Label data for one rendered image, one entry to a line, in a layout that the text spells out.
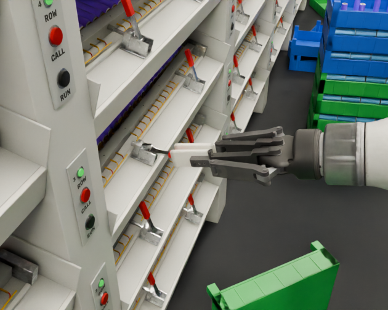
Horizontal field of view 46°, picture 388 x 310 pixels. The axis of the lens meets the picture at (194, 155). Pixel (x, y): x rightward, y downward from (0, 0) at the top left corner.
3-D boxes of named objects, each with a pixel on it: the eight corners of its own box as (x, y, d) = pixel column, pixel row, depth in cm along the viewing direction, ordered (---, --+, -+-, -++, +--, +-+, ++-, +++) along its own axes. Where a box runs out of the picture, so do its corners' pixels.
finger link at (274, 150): (284, 166, 70) (282, 171, 68) (213, 169, 73) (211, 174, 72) (281, 144, 68) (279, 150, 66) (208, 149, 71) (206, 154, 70)
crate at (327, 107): (391, 93, 177) (396, 74, 172) (401, 120, 161) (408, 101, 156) (312, 87, 181) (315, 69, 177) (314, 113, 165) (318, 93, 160)
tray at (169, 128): (218, 78, 114) (231, 45, 108) (106, 256, 67) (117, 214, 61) (145, 47, 115) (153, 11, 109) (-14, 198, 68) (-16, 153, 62)
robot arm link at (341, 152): (366, 162, 70) (326, 162, 73) (364, 109, 66) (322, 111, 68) (364, 199, 63) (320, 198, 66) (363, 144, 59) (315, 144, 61)
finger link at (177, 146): (213, 145, 73) (214, 142, 73) (173, 145, 75) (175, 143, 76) (217, 160, 74) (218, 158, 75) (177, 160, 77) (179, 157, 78)
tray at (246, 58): (265, 46, 179) (279, 14, 170) (225, 125, 132) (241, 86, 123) (218, 26, 180) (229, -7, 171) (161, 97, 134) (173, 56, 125)
